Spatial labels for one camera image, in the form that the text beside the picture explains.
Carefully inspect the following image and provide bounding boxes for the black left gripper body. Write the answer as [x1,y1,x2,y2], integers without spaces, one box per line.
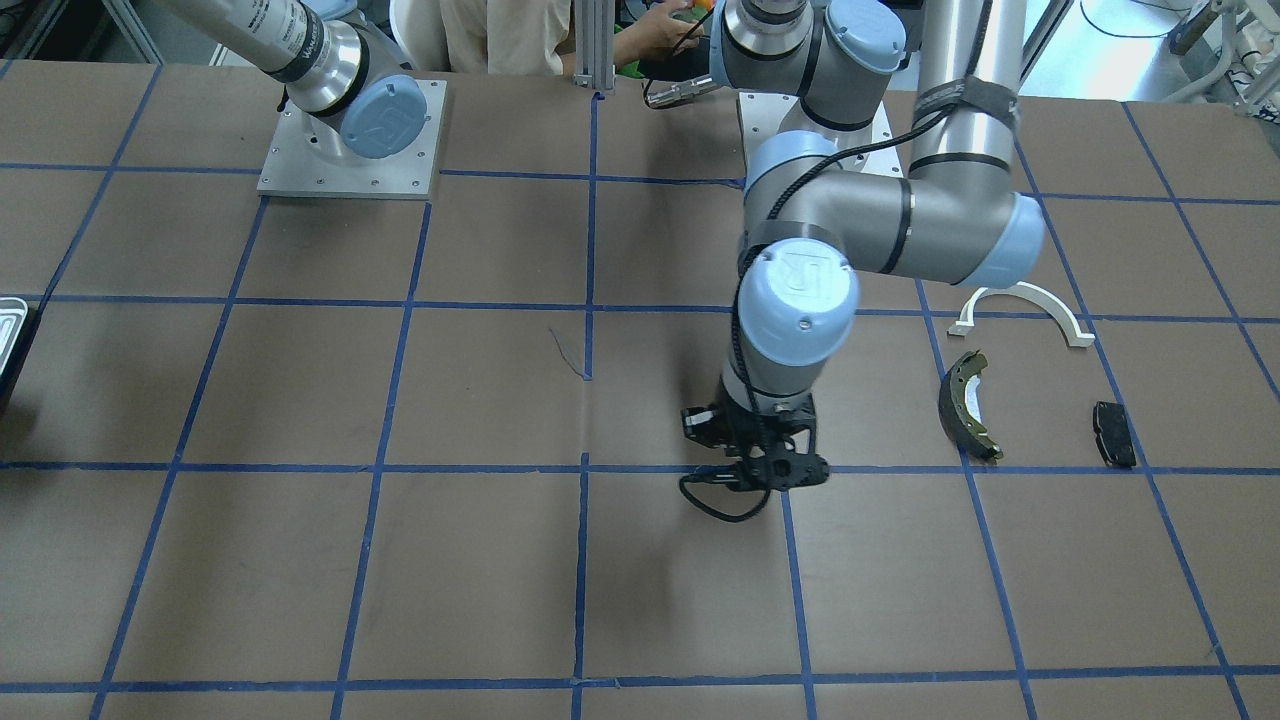
[682,389,829,492]

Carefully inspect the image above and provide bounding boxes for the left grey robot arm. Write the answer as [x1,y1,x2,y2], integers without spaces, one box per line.
[678,1,1044,496]

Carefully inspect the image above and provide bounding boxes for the green brake shoe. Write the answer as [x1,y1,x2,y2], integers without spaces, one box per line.
[937,350,1004,462]

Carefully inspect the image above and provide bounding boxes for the white curved plastic part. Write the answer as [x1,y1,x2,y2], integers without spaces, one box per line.
[947,283,1097,348]

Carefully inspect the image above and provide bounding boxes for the black brake pad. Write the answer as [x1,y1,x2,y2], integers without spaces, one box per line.
[1091,401,1138,468]

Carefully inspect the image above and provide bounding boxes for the person in beige shirt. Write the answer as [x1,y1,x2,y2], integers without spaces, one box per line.
[393,1,705,77]

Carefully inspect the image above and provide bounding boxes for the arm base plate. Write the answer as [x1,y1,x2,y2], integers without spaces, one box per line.
[739,92,896,170]
[257,79,448,201]

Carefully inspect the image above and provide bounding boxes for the aluminium frame post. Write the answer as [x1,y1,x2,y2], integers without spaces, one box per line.
[572,0,616,94]

